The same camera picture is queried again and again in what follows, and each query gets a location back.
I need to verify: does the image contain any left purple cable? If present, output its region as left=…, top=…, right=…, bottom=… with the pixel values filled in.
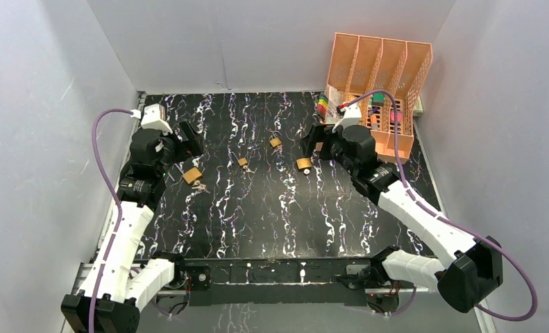
left=88, top=108, right=142, bottom=333

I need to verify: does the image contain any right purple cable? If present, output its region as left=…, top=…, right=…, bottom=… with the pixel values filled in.
left=336, top=89, right=538, bottom=322

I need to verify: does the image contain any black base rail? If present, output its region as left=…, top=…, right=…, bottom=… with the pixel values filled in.
left=71, top=257, right=482, bottom=318

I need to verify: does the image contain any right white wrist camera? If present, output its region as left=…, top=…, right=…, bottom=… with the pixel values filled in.
left=332, top=103, right=362, bottom=133

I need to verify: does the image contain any coloured marker set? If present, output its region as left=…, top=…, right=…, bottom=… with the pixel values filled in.
left=315, top=92, right=330, bottom=122

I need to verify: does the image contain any orange plastic file organizer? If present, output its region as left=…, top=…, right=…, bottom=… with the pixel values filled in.
left=323, top=33, right=433, bottom=163

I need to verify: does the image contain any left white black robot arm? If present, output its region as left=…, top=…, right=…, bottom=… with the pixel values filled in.
left=60, top=121, right=204, bottom=332

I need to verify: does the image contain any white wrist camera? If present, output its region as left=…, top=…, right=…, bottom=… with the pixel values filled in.
left=140, top=103, right=173, bottom=135
left=332, top=103, right=362, bottom=133

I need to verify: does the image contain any large brass padlock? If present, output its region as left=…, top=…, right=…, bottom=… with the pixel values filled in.
left=182, top=167, right=208, bottom=193

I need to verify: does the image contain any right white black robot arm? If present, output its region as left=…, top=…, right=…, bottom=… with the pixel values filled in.
left=301, top=123, right=502, bottom=313

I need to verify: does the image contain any green object in organizer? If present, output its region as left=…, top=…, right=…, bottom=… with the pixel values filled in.
left=371, top=93, right=385, bottom=107

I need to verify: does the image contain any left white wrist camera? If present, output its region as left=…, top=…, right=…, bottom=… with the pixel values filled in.
left=140, top=103, right=173, bottom=135

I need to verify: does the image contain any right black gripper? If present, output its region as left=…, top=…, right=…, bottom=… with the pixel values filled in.
left=298, top=123, right=357, bottom=176

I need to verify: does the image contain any pink object in organizer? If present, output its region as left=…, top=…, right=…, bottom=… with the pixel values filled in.
left=389, top=110, right=403, bottom=126

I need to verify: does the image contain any purple cable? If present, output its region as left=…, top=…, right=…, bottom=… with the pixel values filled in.
left=88, top=108, right=142, bottom=333
left=336, top=89, right=538, bottom=322

